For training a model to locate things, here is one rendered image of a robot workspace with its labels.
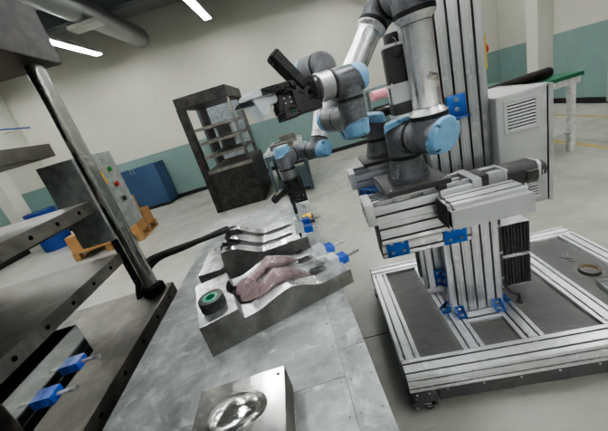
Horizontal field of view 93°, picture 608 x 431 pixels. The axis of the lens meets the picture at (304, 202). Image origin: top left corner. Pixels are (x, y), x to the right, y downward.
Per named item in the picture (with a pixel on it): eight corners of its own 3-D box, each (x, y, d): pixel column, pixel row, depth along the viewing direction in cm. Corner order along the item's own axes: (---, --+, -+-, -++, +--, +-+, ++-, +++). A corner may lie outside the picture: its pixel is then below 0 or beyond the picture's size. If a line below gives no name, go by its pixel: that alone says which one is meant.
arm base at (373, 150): (391, 148, 164) (387, 131, 161) (398, 153, 149) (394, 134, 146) (365, 156, 165) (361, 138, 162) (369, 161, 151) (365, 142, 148)
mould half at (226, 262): (306, 230, 151) (299, 207, 146) (312, 253, 126) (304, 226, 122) (214, 258, 150) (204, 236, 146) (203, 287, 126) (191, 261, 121)
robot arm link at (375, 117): (381, 138, 146) (375, 112, 142) (359, 141, 156) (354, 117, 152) (393, 132, 153) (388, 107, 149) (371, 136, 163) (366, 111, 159)
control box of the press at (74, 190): (217, 356, 197) (114, 148, 151) (207, 397, 169) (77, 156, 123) (186, 365, 197) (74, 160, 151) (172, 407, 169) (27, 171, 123)
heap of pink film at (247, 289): (296, 257, 115) (290, 240, 112) (314, 276, 99) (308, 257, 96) (233, 286, 107) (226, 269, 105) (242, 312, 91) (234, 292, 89)
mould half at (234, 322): (321, 254, 123) (315, 232, 120) (354, 282, 100) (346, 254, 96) (206, 310, 109) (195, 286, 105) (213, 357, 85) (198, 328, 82)
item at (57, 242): (81, 236, 676) (61, 203, 648) (62, 248, 620) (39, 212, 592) (59, 244, 680) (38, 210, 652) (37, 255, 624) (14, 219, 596)
